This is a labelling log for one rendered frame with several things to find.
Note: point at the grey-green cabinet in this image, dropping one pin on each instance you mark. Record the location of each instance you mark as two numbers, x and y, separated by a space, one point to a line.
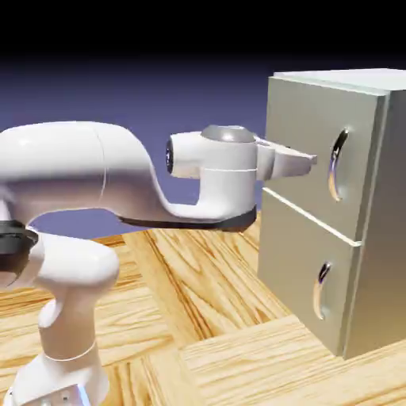
374 222

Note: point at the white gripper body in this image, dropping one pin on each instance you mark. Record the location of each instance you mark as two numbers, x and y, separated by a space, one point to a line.
290 161

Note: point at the grey-green cabinet door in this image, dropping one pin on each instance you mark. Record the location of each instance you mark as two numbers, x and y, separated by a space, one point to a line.
304 127
295 272

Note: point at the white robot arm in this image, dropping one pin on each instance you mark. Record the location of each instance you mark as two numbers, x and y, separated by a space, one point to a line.
133 177

